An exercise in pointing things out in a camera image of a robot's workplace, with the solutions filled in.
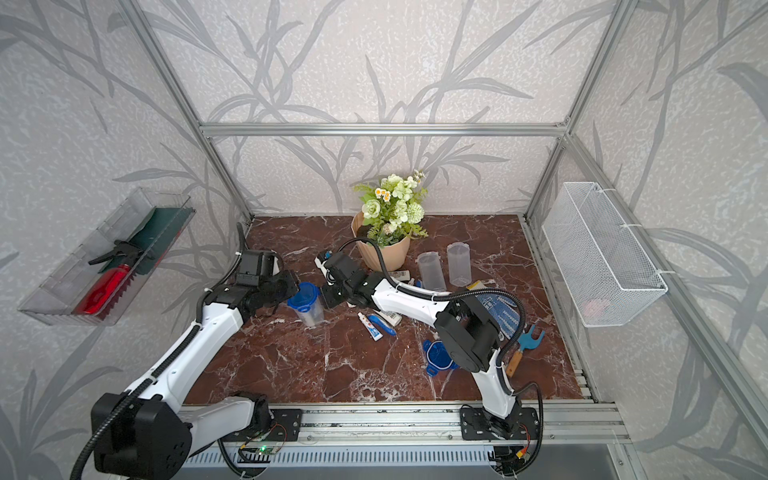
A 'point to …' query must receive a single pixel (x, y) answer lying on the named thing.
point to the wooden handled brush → (525, 342)
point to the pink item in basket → (592, 307)
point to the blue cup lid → (437, 357)
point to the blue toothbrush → (383, 325)
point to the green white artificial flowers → (392, 212)
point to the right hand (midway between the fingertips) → (319, 290)
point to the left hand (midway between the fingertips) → (300, 280)
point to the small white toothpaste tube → (374, 333)
